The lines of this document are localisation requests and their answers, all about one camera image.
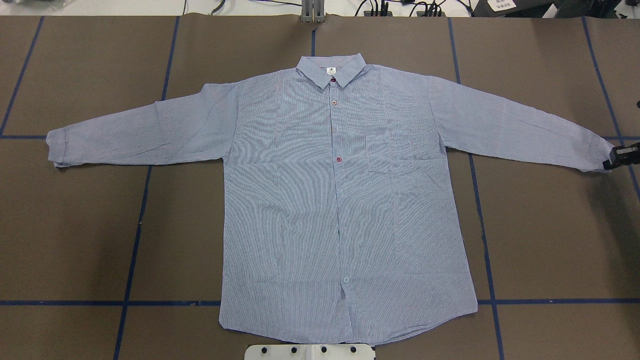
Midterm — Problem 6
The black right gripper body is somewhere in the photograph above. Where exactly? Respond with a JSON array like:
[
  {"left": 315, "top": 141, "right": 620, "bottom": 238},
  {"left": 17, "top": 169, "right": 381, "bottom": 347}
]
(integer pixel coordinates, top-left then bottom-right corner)
[{"left": 602, "top": 142, "right": 640, "bottom": 171}]

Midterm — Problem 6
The light blue striped shirt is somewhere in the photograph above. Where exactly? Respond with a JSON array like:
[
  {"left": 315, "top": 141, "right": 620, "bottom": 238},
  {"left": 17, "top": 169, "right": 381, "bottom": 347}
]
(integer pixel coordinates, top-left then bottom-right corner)
[{"left": 45, "top": 54, "right": 613, "bottom": 346}]

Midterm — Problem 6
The brown paper table cover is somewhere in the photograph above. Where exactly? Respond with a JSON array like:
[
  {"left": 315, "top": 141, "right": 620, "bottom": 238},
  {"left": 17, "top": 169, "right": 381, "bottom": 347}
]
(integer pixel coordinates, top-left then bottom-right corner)
[{"left": 1, "top": 14, "right": 639, "bottom": 360}]

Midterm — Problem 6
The grey aluminium post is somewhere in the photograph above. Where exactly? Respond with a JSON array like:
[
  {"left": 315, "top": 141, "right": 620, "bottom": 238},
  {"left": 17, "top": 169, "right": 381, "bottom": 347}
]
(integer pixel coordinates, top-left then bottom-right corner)
[{"left": 301, "top": 0, "right": 326, "bottom": 23}]

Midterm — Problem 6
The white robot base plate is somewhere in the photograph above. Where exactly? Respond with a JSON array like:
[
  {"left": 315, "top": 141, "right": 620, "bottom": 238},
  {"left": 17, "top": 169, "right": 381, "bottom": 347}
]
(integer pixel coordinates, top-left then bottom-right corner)
[{"left": 244, "top": 343, "right": 377, "bottom": 360}]

